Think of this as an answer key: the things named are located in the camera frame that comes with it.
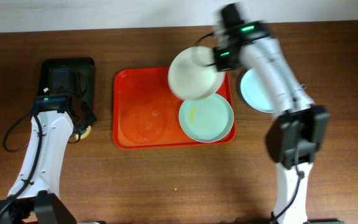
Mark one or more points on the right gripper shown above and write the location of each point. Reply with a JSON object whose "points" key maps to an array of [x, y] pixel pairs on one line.
{"points": [[224, 68]]}

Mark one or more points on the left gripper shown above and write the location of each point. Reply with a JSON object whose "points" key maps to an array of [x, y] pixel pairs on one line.
{"points": [[81, 112]]}

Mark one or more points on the green yellow sponge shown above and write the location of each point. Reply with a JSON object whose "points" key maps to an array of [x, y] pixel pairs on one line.
{"points": [[83, 133]]}

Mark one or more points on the white plate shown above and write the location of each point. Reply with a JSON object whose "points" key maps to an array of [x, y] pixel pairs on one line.
{"points": [[191, 78]]}

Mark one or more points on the light blue plate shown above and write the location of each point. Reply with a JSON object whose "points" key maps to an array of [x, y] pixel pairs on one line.
{"points": [[207, 120], [254, 93]]}

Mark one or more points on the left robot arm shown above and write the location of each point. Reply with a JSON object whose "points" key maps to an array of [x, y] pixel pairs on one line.
{"points": [[36, 189]]}

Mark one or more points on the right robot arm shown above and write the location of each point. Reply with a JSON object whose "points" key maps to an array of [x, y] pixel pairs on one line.
{"points": [[299, 124]]}

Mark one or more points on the black plastic tray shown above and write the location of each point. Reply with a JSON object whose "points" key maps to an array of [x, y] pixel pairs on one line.
{"points": [[83, 66]]}

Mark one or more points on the red plastic tray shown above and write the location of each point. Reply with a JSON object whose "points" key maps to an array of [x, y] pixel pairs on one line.
{"points": [[145, 112]]}

